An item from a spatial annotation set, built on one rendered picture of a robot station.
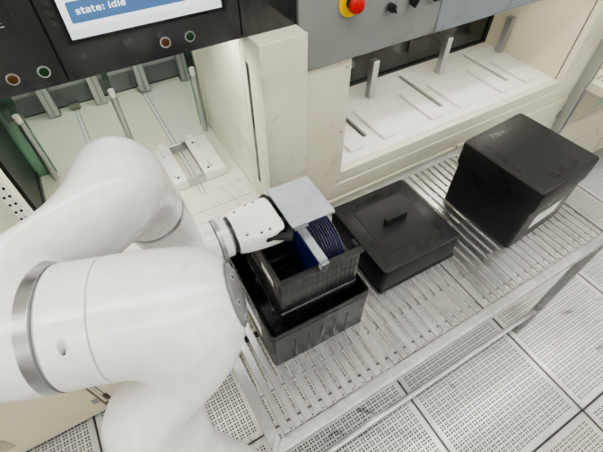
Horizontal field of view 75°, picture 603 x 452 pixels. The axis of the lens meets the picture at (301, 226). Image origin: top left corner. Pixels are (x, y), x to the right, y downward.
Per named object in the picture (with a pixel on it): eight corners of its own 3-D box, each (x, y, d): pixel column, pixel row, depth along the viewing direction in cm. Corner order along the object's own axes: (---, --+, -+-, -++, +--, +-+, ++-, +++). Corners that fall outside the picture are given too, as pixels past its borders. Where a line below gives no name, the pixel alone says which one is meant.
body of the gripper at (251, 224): (220, 230, 85) (266, 212, 88) (238, 265, 79) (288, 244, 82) (214, 207, 79) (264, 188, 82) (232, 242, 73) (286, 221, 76)
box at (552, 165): (507, 250, 127) (544, 195, 108) (441, 197, 143) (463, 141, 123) (559, 213, 138) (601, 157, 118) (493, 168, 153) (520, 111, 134)
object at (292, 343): (234, 287, 119) (225, 254, 105) (314, 251, 127) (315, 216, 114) (275, 368, 103) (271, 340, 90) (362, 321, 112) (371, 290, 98)
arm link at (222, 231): (211, 238, 84) (224, 232, 85) (227, 267, 79) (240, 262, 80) (204, 211, 78) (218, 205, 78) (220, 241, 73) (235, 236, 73)
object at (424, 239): (379, 294, 117) (386, 270, 107) (327, 228, 133) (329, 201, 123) (454, 255, 126) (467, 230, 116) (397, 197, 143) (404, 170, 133)
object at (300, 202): (245, 264, 110) (230, 180, 86) (309, 237, 116) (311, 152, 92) (284, 336, 96) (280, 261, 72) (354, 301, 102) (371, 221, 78)
